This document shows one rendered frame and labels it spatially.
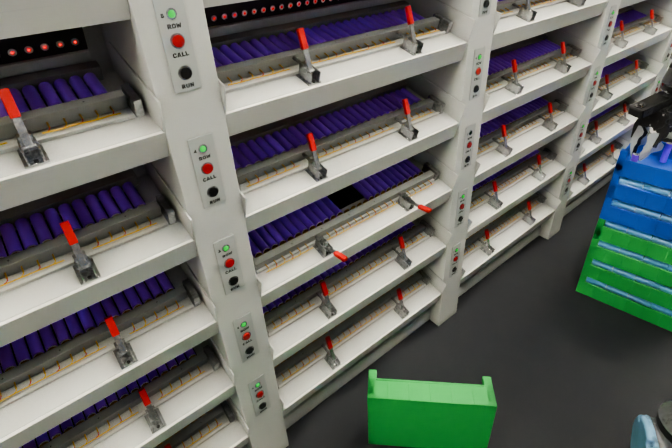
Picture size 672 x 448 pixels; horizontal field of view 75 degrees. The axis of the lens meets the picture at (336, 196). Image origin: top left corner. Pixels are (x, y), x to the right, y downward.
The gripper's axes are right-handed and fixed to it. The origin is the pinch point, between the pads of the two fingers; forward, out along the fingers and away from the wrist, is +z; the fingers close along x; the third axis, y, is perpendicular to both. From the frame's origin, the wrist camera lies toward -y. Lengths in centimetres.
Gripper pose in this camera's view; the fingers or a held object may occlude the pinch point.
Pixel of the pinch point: (636, 154)
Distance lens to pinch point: 156.5
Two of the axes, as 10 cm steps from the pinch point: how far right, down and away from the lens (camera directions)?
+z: -2.0, 8.7, 4.5
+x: -3.0, -4.9, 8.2
